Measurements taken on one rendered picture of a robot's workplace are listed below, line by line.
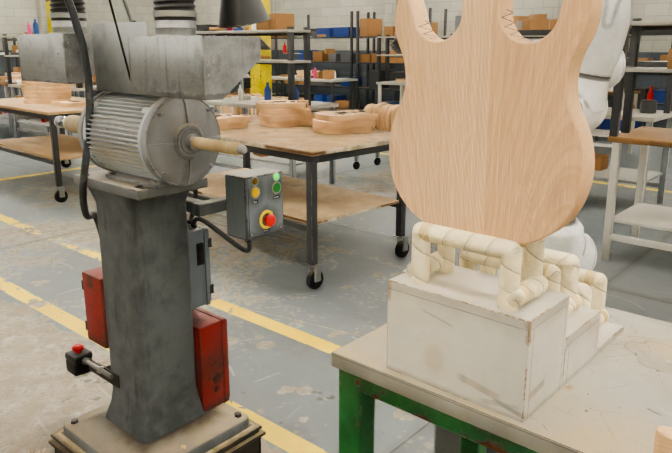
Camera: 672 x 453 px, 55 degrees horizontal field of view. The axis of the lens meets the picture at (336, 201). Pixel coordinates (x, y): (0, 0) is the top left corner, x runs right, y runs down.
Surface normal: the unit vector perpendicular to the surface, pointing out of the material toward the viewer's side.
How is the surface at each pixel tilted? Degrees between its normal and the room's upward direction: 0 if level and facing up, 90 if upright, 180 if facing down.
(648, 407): 0
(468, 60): 91
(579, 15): 91
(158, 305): 90
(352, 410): 90
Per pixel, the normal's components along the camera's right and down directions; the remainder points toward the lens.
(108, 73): -0.66, 0.18
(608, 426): 0.00, -0.97
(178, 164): 0.70, 0.28
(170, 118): 0.69, 0.06
